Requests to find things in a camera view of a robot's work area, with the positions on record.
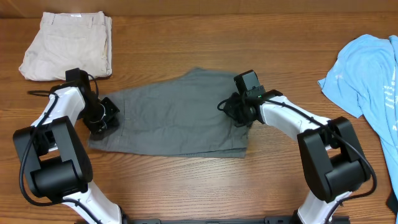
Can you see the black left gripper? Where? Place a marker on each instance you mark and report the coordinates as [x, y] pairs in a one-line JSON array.
[[99, 127]]

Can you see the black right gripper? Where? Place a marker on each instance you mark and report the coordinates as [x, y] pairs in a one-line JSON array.
[[228, 110]]

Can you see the grey shorts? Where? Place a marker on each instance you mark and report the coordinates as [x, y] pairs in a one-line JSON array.
[[177, 118]]

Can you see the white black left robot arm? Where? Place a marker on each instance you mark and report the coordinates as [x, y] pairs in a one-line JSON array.
[[55, 168]]

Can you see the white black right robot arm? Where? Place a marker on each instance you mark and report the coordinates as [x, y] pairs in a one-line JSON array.
[[333, 161]]

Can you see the folded beige shorts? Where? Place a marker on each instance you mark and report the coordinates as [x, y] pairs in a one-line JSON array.
[[66, 41]]

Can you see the light blue t-shirt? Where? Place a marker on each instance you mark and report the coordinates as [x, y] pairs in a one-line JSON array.
[[363, 82]]

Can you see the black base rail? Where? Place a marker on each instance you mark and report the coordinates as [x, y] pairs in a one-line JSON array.
[[217, 221]]

